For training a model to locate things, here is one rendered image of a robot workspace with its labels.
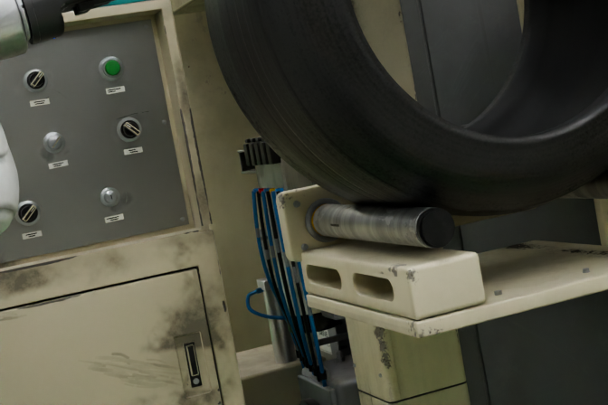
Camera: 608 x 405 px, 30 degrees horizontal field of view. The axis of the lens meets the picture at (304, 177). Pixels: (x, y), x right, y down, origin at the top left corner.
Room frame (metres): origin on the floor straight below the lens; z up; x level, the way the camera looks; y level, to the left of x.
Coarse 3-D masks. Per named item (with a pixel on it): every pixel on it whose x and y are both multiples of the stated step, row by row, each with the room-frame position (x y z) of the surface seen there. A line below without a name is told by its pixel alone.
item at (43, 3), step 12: (24, 0) 1.18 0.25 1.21; (36, 0) 1.18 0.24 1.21; (48, 0) 1.19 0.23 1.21; (60, 0) 1.19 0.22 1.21; (72, 0) 1.19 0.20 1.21; (84, 0) 1.21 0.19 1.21; (36, 12) 1.18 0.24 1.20; (48, 12) 1.19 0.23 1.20; (60, 12) 1.19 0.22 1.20; (36, 24) 1.19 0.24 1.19; (48, 24) 1.19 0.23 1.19; (60, 24) 1.20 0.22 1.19; (36, 36) 1.20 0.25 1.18; (48, 36) 1.21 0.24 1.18
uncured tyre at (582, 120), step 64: (256, 0) 1.22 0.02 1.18; (320, 0) 1.20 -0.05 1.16; (576, 0) 1.60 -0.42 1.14; (256, 64) 1.27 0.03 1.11; (320, 64) 1.20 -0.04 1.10; (576, 64) 1.58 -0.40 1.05; (256, 128) 1.40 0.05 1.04; (320, 128) 1.23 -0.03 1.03; (384, 128) 1.22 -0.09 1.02; (448, 128) 1.23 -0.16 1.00; (512, 128) 1.57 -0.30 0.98; (576, 128) 1.29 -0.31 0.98; (384, 192) 1.28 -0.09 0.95; (448, 192) 1.26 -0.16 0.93; (512, 192) 1.28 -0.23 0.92
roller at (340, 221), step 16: (320, 208) 1.53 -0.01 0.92; (336, 208) 1.48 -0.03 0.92; (352, 208) 1.43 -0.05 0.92; (368, 208) 1.39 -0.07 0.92; (384, 208) 1.34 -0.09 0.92; (400, 208) 1.30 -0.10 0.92; (416, 208) 1.27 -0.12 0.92; (432, 208) 1.23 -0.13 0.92; (320, 224) 1.51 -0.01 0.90; (336, 224) 1.46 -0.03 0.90; (352, 224) 1.41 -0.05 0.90; (368, 224) 1.36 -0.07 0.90; (384, 224) 1.31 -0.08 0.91; (400, 224) 1.27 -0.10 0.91; (416, 224) 1.23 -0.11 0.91; (432, 224) 1.23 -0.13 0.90; (448, 224) 1.24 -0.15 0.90; (368, 240) 1.40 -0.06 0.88; (384, 240) 1.34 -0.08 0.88; (400, 240) 1.29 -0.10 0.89; (416, 240) 1.24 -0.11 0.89; (432, 240) 1.23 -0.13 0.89; (448, 240) 1.23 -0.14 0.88
